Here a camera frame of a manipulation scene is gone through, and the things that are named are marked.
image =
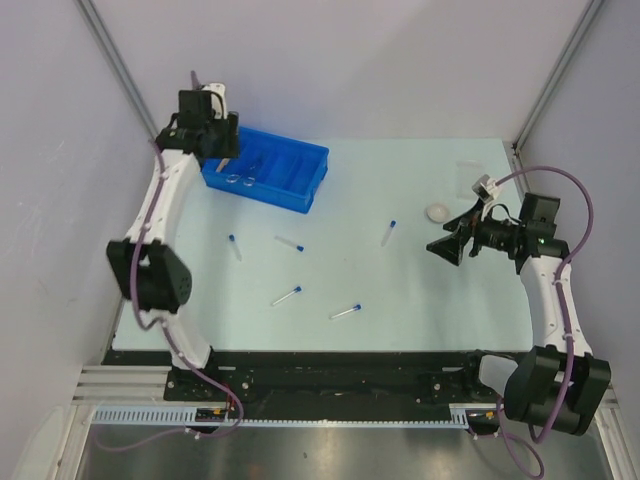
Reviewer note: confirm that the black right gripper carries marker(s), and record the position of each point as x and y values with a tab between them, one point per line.
465	226

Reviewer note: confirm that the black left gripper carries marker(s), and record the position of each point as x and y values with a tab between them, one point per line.
229	145

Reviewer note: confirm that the white porcelain evaporating dish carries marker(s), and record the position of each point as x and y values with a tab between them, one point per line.
437	213

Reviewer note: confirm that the metal crucible tongs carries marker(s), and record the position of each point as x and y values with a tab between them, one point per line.
249	175

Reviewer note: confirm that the wooden test tube clamp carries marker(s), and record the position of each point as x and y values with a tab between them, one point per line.
223	163

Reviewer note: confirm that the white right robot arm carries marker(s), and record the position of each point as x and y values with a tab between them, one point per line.
558	383

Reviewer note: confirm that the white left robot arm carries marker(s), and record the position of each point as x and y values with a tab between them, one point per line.
150	274

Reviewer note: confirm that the blue-capped test tube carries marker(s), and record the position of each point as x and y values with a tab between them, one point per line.
235	247
388	233
296	290
289	243
345	312

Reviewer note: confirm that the clear plastic test tube rack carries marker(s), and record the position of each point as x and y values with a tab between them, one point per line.
467	173

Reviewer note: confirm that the blue plastic bin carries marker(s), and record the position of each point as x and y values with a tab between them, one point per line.
290	175

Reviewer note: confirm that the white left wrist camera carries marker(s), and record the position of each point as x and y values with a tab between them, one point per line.
218	98

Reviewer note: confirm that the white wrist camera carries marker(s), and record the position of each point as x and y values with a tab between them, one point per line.
218	98
487	189

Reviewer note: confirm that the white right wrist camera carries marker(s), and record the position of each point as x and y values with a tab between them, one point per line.
487	189

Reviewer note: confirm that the aluminium frame rail left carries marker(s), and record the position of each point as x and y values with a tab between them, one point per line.
116	62

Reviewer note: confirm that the aluminium frame rail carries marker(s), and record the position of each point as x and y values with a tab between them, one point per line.
116	62
590	128

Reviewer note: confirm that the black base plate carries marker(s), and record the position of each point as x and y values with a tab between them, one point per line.
395	385

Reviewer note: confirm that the aluminium frame rail right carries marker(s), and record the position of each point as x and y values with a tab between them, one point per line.
590	128

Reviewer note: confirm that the slotted cable duct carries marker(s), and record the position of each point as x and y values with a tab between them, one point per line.
209	417

